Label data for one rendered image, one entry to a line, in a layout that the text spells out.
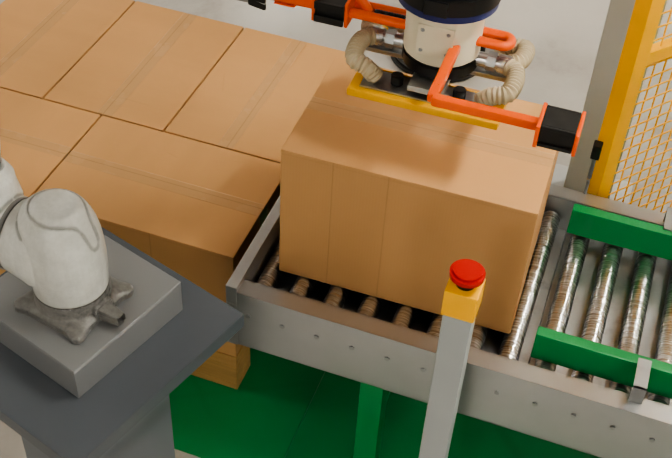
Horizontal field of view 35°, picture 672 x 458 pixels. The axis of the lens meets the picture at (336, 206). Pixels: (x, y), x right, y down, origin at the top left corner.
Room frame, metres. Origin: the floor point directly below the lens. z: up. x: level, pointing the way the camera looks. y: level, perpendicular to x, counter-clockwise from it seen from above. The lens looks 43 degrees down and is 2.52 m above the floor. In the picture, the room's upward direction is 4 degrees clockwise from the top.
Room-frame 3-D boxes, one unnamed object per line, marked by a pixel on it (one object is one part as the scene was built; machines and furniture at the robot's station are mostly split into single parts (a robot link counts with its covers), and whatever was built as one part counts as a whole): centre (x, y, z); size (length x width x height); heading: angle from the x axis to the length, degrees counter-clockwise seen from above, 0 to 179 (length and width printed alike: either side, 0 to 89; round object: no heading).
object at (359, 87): (1.91, -0.18, 1.13); 0.34 x 0.10 x 0.05; 74
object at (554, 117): (1.66, -0.42, 1.24); 0.09 x 0.08 x 0.05; 164
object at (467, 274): (1.46, -0.26, 1.02); 0.07 x 0.07 x 0.04
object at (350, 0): (2.07, 0.03, 1.24); 0.10 x 0.08 x 0.06; 164
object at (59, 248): (1.50, 0.54, 1.00); 0.18 x 0.16 x 0.22; 72
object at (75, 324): (1.49, 0.52, 0.86); 0.22 x 0.18 x 0.06; 60
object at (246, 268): (2.11, 0.14, 0.58); 0.70 x 0.03 x 0.06; 163
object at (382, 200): (2.01, -0.21, 0.75); 0.60 x 0.40 x 0.40; 74
